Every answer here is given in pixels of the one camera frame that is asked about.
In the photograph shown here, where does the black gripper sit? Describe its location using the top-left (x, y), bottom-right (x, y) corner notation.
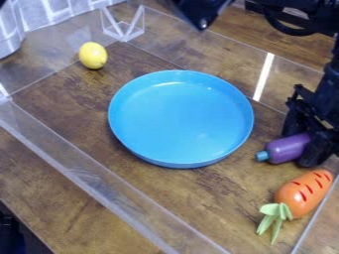
top-left (280, 63), bottom-right (339, 169)

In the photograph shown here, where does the purple toy eggplant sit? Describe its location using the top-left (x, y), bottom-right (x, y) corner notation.
top-left (254, 133), bottom-right (310, 164)

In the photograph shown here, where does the blue round tray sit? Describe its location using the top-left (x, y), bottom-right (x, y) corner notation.
top-left (106, 70), bottom-right (254, 169)

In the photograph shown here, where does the orange toy carrot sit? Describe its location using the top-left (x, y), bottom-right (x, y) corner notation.
top-left (254, 169), bottom-right (333, 243)

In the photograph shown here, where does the yellow toy lemon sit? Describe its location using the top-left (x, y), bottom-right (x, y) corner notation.
top-left (78, 42), bottom-right (106, 69)

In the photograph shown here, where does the grey checked curtain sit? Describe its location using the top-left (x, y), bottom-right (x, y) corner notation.
top-left (0, 0), bottom-right (125, 60)

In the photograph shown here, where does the clear acrylic enclosure wall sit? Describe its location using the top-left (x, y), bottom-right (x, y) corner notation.
top-left (0, 83), bottom-right (229, 254)

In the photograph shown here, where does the clear acrylic corner bracket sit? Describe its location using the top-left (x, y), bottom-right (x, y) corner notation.
top-left (98, 6), bottom-right (144, 43)

